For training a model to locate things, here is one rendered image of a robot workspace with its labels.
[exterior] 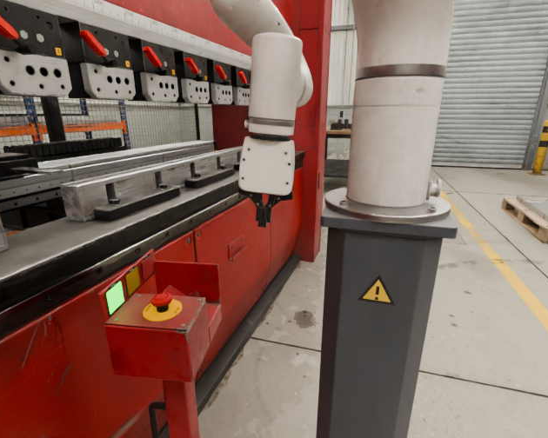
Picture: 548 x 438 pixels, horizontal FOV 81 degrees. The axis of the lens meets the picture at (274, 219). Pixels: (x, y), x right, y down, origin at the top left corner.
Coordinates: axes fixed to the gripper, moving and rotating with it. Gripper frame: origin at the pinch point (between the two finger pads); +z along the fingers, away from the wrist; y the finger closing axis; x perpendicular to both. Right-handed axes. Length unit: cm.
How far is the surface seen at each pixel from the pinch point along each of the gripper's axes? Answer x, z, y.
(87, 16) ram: 20, -37, -48
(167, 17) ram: 50, -44, -42
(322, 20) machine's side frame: 174, -75, 5
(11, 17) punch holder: 3, -32, -51
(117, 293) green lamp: -10.6, 15.4, -25.3
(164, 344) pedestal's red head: -15.1, 21.5, -14.1
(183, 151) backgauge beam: 93, 4, -55
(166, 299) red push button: -10.5, 15.2, -15.7
